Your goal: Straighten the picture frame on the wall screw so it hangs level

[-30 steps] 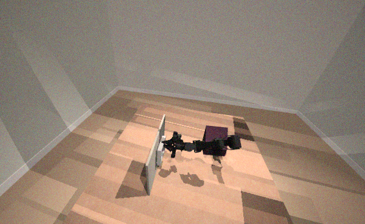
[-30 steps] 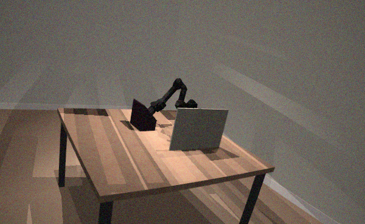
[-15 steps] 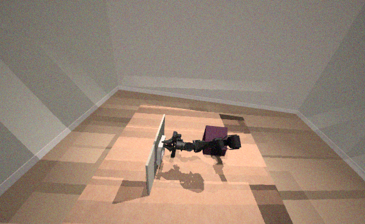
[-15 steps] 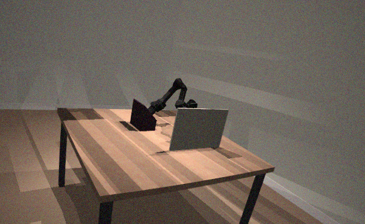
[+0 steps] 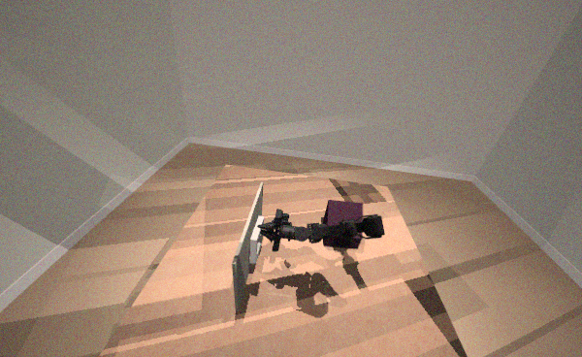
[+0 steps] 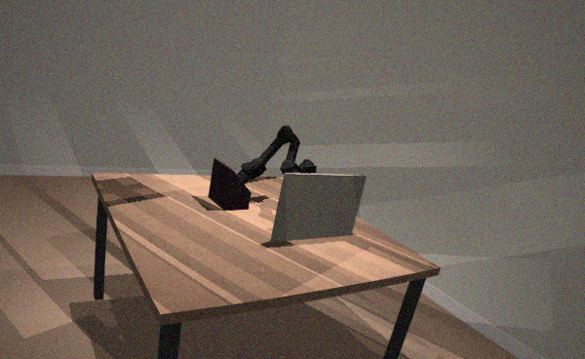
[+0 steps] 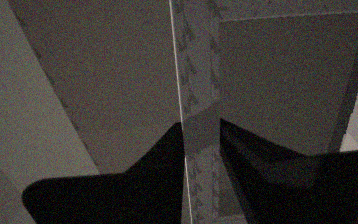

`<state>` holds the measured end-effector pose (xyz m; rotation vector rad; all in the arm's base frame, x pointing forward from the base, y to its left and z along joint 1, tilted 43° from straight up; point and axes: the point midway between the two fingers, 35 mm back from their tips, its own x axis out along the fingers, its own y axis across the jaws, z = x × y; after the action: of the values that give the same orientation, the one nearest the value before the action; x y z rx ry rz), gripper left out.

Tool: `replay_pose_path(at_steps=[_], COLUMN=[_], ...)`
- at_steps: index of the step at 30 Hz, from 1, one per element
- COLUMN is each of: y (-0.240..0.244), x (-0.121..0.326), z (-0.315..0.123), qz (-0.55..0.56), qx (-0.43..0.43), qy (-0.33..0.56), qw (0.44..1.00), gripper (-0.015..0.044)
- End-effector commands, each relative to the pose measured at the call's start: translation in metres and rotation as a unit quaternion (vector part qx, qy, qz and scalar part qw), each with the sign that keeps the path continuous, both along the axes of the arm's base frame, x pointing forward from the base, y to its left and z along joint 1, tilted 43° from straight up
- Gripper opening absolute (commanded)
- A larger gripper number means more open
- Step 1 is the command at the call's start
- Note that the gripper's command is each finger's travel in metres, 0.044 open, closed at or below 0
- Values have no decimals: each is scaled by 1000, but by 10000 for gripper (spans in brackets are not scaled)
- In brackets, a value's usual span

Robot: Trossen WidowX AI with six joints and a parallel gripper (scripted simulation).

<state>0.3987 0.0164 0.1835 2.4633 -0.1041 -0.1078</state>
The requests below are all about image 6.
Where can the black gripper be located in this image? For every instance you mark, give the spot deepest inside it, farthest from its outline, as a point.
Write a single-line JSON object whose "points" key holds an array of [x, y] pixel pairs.
{"points": [[308, 169]]}

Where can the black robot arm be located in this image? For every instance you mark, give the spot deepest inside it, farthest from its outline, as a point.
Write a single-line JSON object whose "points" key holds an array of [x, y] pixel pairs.
{"points": [[257, 166]]}

